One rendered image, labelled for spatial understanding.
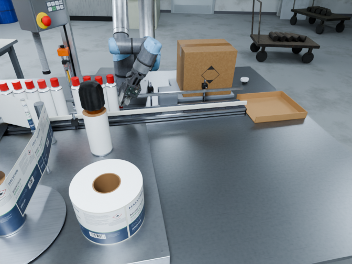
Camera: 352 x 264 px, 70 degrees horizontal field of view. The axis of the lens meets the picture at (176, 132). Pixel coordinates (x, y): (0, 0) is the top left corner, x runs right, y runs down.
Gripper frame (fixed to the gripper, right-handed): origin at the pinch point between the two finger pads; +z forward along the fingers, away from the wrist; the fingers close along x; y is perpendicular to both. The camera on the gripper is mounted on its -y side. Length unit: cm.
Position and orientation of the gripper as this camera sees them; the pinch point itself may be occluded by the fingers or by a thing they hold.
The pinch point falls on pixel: (121, 103)
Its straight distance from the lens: 130.2
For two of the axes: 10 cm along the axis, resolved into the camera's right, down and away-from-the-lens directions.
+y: 2.0, 5.7, -8.0
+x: 8.4, 3.2, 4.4
